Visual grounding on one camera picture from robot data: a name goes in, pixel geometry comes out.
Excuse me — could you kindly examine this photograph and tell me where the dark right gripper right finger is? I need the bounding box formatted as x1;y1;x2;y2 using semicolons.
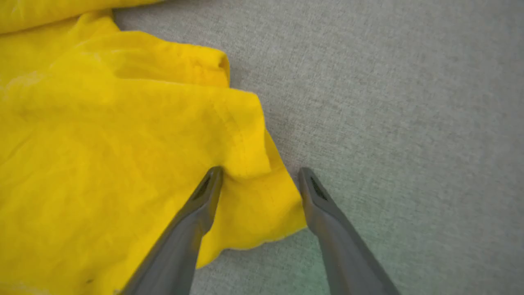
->
298;167;400;295

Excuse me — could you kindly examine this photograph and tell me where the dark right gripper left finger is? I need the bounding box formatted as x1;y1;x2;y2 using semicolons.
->
121;166;224;295

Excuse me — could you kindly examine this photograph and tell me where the yellow garment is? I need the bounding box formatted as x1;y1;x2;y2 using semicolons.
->
0;0;307;295

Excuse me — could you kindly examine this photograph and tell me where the grey fabric sofa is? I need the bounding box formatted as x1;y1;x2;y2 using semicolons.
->
113;0;524;295

